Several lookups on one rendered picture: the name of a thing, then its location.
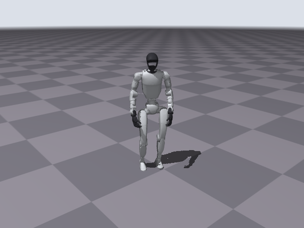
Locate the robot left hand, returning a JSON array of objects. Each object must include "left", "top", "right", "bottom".
[{"left": 166, "top": 108, "right": 173, "bottom": 126}]

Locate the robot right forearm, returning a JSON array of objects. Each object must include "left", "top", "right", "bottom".
[{"left": 129, "top": 91, "right": 136, "bottom": 115}]

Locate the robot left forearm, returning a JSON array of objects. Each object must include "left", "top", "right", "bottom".
[{"left": 167, "top": 90, "right": 174, "bottom": 112}]

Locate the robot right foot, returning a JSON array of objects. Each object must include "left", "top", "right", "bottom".
[{"left": 140, "top": 160, "right": 147, "bottom": 171}]

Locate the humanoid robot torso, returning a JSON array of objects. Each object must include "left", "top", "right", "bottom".
[{"left": 142, "top": 69, "right": 162, "bottom": 114}]

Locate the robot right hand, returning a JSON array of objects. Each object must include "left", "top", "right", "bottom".
[{"left": 131, "top": 110, "right": 142, "bottom": 128}]

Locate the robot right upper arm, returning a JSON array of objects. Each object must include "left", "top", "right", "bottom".
[{"left": 131, "top": 72, "right": 143, "bottom": 97}]

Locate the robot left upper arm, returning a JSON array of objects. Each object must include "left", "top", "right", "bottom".
[{"left": 161, "top": 71, "right": 171, "bottom": 96}]

